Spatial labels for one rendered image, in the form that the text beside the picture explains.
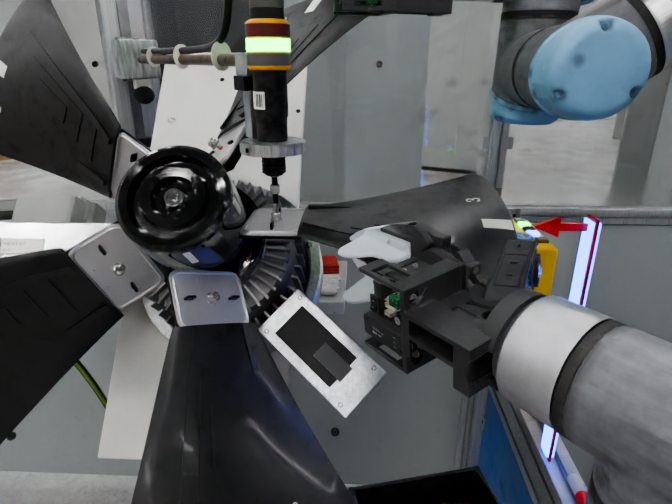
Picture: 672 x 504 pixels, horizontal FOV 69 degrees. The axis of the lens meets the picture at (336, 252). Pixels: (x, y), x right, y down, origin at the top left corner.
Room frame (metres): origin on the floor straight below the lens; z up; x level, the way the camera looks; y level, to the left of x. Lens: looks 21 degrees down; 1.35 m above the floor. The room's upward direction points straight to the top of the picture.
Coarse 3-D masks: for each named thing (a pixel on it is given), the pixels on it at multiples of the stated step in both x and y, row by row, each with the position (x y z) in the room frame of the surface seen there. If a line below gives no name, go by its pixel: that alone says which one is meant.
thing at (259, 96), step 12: (252, 72) 0.52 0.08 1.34; (264, 72) 0.51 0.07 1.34; (276, 72) 0.51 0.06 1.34; (264, 84) 0.51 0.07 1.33; (276, 84) 0.51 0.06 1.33; (264, 96) 0.51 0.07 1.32; (276, 96) 0.51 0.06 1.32; (264, 108) 0.51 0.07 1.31; (276, 108) 0.51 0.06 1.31; (264, 120) 0.51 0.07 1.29; (276, 120) 0.51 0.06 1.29; (264, 132) 0.51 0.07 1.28; (276, 132) 0.51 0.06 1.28; (264, 168) 0.52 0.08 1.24; (276, 168) 0.52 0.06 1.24
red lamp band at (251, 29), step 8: (248, 24) 0.51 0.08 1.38; (256, 24) 0.51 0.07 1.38; (264, 24) 0.51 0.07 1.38; (272, 24) 0.51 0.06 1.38; (280, 24) 0.51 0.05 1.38; (288, 24) 0.52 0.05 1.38; (248, 32) 0.52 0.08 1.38; (256, 32) 0.51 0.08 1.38; (264, 32) 0.51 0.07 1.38; (272, 32) 0.51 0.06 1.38; (280, 32) 0.51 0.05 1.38; (288, 32) 0.52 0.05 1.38
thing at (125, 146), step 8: (120, 136) 0.57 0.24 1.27; (128, 136) 0.57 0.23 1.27; (120, 144) 0.57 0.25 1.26; (128, 144) 0.57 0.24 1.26; (136, 144) 0.56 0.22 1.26; (120, 152) 0.58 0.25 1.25; (128, 152) 0.57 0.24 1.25; (136, 152) 0.56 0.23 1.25; (144, 152) 0.55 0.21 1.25; (120, 160) 0.58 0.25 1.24; (128, 160) 0.57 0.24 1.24; (120, 168) 0.58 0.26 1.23; (128, 168) 0.57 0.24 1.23; (112, 176) 0.59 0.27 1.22; (120, 176) 0.58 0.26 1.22; (112, 184) 0.59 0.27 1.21; (112, 192) 0.59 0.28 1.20
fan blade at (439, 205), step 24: (408, 192) 0.59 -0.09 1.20; (432, 192) 0.58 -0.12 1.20; (456, 192) 0.57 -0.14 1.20; (480, 192) 0.57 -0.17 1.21; (312, 216) 0.52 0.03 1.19; (336, 216) 0.52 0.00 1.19; (360, 216) 0.52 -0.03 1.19; (384, 216) 0.51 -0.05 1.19; (408, 216) 0.52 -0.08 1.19; (432, 216) 0.51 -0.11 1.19; (456, 216) 0.52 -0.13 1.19; (480, 216) 0.52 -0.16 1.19; (504, 216) 0.52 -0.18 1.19; (312, 240) 0.47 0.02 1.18; (336, 240) 0.47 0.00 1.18; (456, 240) 0.47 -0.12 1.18; (480, 240) 0.48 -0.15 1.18; (504, 240) 0.48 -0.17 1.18
